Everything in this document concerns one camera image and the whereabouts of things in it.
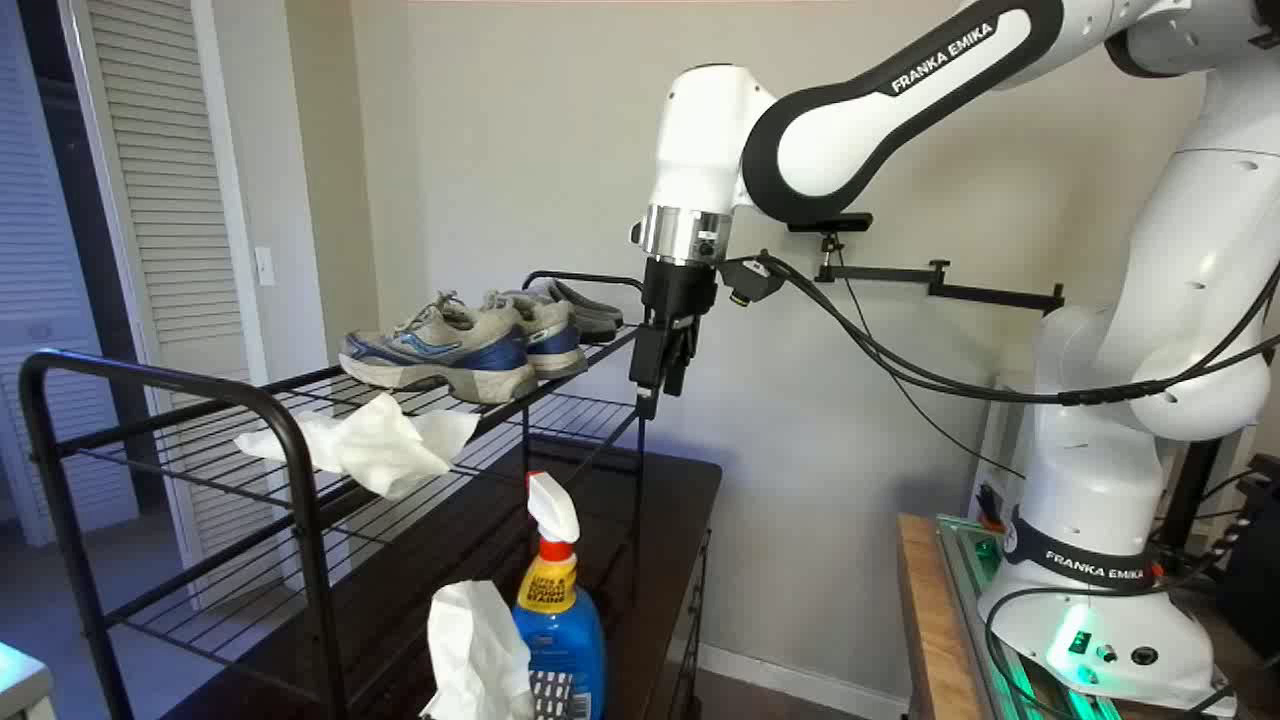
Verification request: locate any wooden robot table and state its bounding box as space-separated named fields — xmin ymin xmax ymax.
xmin=892 ymin=511 xmax=1280 ymax=720

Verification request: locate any green lit base plate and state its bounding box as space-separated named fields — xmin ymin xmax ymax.
xmin=935 ymin=511 xmax=1205 ymax=720

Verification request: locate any blue spray bottle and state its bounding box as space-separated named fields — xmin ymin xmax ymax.
xmin=510 ymin=468 xmax=611 ymax=720

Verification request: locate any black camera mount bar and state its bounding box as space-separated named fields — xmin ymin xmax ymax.
xmin=786 ymin=208 xmax=1071 ymax=320

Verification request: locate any white crumpled paper towel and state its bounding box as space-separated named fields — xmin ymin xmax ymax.
xmin=419 ymin=576 xmax=538 ymax=720

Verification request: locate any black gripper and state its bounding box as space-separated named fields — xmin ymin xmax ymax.
xmin=629 ymin=257 xmax=724 ymax=402

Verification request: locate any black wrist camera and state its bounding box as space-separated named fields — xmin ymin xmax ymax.
xmin=722 ymin=254 xmax=793 ymax=310

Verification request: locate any black control box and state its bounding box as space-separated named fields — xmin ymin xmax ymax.
xmin=1215 ymin=454 xmax=1280 ymax=656

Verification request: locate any white louvered door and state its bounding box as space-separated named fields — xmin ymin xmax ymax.
xmin=55 ymin=0 xmax=273 ymax=566

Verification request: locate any grey quilted slipper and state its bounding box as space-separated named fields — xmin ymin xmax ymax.
xmin=538 ymin=275 xmax=629 ymax=343

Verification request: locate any white crumpled cloth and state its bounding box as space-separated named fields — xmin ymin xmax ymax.
xmin=232 ymin=391 xmax=484 ymax=505

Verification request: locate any black metal wire shoe rack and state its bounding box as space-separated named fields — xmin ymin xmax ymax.
xmin=18 ymin=270 xmax=655 ymax=720

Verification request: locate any white box corner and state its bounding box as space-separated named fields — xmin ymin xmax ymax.
xmin=0 ymin=641 xmax=60 ymax=720

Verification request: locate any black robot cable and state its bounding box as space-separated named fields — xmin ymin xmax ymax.
xmin=724 ymin=250 xmax=1280 ymax=409

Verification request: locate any white baseboard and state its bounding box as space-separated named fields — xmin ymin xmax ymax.
xmin=697 ymin=645 xmax=911 ymax=720

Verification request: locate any white and blue sneaker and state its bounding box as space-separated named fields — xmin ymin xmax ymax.
xmin=335 ymin=293 xmax=542 ymax=409
xmin=484 ymin=283 xmax=593 ymax=381

